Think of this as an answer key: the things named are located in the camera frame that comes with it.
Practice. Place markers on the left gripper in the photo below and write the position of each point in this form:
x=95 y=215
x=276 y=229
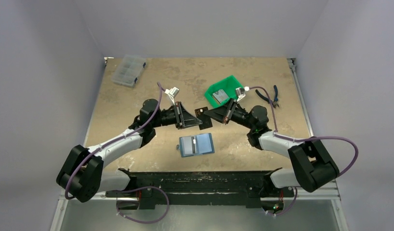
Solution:
x=179 y=112

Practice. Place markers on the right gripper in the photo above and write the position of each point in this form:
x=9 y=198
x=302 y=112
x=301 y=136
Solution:
x=230 y=110

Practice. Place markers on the stack of credit cards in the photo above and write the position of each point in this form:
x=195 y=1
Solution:
x=220 y=96

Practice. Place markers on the black credit card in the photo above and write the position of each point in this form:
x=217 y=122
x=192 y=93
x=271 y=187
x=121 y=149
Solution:
x=206 y=120

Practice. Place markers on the green plastic bin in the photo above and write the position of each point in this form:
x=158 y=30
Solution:
x=228 y=84

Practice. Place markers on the blue card holder wallet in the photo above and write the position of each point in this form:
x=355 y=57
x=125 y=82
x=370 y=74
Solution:
x=204 y=145

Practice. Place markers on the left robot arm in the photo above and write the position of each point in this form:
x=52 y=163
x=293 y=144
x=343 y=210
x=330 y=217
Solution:
x=82 y=174

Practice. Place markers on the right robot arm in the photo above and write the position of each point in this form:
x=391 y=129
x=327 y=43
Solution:
x=312 y=165

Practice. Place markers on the clear plastic organizer box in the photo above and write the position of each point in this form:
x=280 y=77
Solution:
x=129 y=71

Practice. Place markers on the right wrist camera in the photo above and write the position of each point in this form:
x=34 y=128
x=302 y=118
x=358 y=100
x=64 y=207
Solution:
x=241 y=92

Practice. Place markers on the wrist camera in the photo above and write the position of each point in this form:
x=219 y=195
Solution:
x=171 y=94
x=241 y=92

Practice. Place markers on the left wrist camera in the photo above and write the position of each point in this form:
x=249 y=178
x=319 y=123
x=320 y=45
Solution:
x=171 y=94

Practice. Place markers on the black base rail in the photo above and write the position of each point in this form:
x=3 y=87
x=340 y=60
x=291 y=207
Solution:
x=244 y=188

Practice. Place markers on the aluminium frame rail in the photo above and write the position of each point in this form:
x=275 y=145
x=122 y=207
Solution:
x=327 y=192

